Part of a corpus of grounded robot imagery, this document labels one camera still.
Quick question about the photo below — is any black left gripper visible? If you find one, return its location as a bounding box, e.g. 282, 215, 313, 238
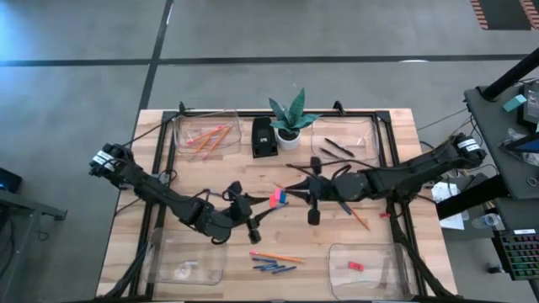
226, 180, 282, 246

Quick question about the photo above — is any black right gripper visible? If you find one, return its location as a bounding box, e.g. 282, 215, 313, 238
287, 157, 340, 226

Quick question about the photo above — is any black pen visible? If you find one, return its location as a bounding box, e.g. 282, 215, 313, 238
323, 137, 356, 158
318, 146, 343, 161

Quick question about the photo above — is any white plant pot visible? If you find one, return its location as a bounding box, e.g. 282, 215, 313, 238
274, 125, 302, 152

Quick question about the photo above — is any black hole punch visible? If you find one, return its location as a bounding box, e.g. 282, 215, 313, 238
251, 116, 279, 159

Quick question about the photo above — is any clear plastic bin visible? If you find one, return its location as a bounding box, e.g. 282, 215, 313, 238
310, 117, 380, 163
172, 109, 243, 159
328, 242, 416, 300
142, 229, 228, 286

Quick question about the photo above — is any green snake plant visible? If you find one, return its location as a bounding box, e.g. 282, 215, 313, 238
268, 87, 322, 135

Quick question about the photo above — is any white paper sheet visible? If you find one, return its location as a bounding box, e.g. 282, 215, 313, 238
430, 180, 467, 231

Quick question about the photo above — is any black stand beam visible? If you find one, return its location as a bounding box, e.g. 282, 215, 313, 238
435, 174, 510, 221

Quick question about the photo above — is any clear water bottle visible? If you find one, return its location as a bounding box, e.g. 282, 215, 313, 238
471, 213, 502, 230

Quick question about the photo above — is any dark grey desk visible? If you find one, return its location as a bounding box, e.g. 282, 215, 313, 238
464, 79, 539, 201

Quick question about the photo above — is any backlit black keyboard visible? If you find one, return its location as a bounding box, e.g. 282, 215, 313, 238
492, 229, 539, 282

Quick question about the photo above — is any dark tablet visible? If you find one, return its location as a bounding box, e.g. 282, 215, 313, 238
499, 132, 539, 155

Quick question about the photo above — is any teal box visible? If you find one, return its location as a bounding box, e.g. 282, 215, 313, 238
502, 93, 528, 114

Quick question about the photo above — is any grey side desk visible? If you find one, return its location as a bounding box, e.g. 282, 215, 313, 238
0, 189, 68, 303

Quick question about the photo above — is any black desktop device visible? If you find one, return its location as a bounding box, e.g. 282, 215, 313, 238
516, 82, 539, 127

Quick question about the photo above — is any black device with blue light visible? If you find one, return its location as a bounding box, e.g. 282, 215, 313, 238
0, 167, 23, 194

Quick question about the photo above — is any dark mat with orange stripes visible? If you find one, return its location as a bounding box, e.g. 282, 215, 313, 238
470, 0, 539, 31

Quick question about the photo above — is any black aluminium table frame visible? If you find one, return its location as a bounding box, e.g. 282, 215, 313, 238
96, 100, 460, 303

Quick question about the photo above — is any black stand post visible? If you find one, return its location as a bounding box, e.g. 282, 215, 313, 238
481, 48, 539, 102

